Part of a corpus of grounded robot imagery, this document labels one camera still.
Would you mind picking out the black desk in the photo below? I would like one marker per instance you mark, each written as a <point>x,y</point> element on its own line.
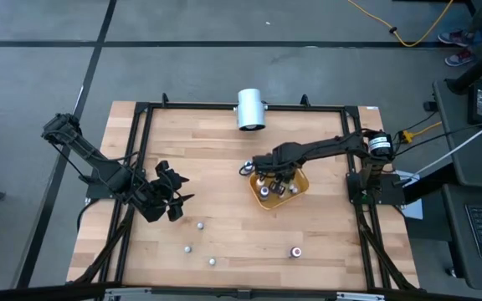
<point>458,251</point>

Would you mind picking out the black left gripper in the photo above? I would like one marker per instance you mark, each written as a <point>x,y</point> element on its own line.
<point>157,200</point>

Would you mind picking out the black rig beam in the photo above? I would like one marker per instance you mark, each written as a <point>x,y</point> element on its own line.
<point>199,292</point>

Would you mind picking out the black frame clamp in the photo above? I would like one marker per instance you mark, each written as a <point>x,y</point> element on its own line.
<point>304,100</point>
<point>165,99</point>

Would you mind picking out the pink-capped food coloring bottle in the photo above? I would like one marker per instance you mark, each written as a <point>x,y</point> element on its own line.
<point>295,252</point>

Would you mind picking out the black side table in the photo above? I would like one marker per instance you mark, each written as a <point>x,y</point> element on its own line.
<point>450,108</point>

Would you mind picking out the white rod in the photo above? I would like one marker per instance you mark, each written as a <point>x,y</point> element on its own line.
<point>463,144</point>

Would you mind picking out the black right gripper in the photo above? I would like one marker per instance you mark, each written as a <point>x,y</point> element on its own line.
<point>276,167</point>

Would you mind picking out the purple-capped food coloring bottle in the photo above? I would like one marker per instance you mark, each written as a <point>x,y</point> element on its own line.
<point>264,192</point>

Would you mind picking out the person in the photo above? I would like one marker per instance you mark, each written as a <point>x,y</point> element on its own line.
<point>456,37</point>

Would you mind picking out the silver aluminium extrusion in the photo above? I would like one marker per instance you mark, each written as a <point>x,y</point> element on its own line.
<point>360,297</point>
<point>128,293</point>

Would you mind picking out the white paper sheet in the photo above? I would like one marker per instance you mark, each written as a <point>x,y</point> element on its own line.
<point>414,211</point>

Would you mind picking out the white cylinder camera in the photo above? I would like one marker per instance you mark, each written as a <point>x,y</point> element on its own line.
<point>250,108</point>

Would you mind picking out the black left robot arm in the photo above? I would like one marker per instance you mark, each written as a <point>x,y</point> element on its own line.
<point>94,161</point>

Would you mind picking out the yellow plastic bin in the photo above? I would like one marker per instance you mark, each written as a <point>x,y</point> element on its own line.
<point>278,202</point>

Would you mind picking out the black wall plug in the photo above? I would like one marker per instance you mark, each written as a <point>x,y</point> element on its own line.
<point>429,106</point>

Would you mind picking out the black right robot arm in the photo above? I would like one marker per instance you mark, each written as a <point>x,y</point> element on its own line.
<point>329,147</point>

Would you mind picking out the black stand pole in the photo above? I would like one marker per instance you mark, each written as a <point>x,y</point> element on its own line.
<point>475,71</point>

